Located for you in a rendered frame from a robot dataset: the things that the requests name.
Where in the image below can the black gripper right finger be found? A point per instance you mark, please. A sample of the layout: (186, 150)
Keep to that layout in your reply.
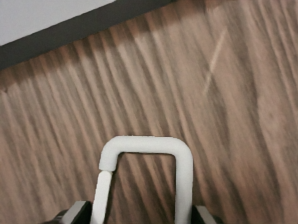
(200, 215)

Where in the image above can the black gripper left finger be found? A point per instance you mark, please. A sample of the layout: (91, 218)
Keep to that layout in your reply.
(79, 213)

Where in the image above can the grey tray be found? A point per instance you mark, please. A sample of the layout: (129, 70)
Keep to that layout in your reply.
(29, 28)

